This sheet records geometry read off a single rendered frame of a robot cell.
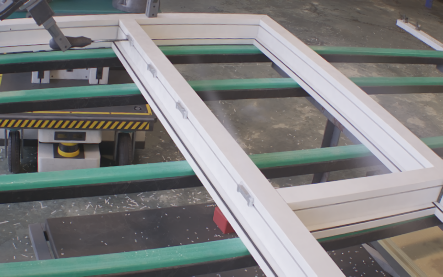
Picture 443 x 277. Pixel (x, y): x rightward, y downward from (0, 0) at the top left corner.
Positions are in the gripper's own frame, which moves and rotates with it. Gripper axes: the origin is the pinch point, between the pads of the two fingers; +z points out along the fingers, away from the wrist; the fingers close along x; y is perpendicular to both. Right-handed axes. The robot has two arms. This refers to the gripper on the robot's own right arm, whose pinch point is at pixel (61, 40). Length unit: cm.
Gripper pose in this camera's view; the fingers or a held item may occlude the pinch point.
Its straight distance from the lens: 156.6
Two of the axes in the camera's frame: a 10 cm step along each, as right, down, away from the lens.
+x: -3.9, -3.6, 8.4
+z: 4.8, 7.0, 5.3
